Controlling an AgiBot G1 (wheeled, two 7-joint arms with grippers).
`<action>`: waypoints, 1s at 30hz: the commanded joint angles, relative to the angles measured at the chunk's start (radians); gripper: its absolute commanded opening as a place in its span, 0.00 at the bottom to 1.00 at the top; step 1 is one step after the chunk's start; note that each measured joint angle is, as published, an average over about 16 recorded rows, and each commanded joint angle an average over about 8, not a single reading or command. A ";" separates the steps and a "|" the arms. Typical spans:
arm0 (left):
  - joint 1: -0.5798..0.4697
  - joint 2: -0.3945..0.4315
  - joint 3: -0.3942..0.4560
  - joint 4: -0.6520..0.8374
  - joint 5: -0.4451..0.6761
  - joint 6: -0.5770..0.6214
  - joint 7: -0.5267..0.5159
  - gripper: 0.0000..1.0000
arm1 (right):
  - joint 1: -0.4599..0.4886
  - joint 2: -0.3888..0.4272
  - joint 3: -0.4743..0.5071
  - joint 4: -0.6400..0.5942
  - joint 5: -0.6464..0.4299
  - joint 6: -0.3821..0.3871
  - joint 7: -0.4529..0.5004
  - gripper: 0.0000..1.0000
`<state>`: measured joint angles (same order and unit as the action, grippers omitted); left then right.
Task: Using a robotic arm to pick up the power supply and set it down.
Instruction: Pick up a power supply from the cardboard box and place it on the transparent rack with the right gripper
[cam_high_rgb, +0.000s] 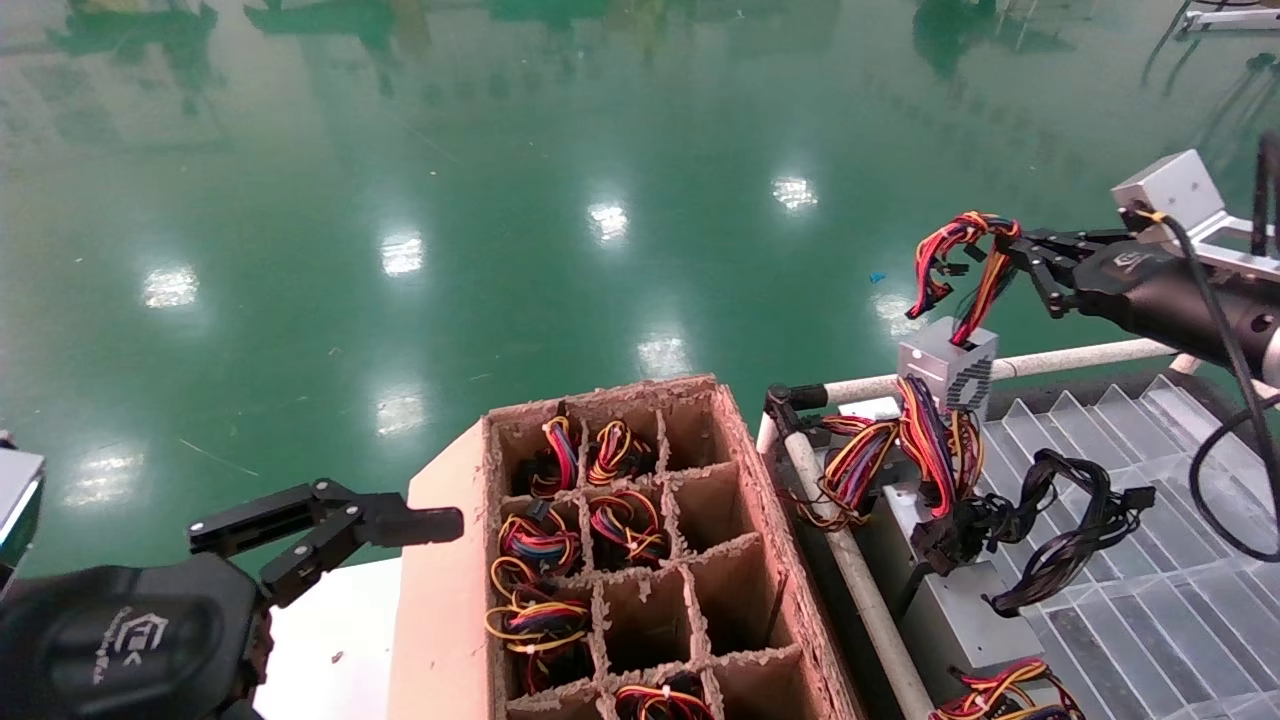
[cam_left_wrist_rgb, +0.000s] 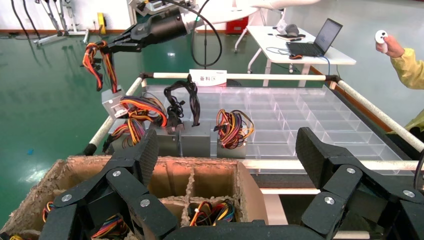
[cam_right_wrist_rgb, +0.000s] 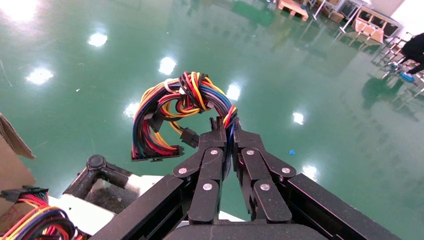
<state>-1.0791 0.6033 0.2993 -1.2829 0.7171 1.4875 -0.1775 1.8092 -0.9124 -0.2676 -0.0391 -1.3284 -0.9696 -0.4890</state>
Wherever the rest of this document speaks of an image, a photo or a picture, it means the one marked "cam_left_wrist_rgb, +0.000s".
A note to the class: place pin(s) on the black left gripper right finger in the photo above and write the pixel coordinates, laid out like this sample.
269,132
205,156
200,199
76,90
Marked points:
348,188

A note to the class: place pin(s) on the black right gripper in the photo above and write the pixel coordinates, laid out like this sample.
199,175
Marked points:
165,26

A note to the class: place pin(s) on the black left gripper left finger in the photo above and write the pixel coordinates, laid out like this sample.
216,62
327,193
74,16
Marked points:
129,185

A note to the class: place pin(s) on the white remote control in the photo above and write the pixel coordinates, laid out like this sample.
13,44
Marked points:
381,35

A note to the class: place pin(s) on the forearm in yellow sleeve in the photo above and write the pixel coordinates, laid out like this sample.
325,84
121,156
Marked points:
410,68

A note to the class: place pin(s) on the person's hand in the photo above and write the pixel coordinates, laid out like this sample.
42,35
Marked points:
392,46

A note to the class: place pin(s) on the yellow device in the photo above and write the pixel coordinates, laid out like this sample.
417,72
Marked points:
101,23

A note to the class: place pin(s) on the white metal stand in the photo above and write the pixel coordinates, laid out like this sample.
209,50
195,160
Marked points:
59,33

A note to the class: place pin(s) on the brown cardboard divider box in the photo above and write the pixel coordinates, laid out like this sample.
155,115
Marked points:
212,179

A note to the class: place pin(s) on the white printed sign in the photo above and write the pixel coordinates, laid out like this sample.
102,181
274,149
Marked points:
208,78

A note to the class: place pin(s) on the clear plastic divider tray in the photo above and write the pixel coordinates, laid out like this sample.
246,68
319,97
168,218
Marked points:
298,112

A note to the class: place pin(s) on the blue floor scrap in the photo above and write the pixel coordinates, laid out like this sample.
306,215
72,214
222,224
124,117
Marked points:
30,151

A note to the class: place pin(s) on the white round table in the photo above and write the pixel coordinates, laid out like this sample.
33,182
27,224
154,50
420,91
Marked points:
232,13

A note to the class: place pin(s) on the red box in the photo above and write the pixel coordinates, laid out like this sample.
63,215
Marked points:
236,26

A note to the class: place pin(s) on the black orange mouse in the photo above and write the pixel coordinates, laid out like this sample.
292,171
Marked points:
295,56

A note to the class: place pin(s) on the white rectangular desk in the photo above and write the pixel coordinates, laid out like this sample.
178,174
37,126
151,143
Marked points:
275,43

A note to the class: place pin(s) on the black laptop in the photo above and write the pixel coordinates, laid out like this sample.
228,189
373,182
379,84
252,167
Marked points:
326,34

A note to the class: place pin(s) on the grey cap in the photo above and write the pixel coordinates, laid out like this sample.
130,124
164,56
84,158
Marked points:
292,30

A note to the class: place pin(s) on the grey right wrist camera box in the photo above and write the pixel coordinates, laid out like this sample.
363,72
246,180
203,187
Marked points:
155,6

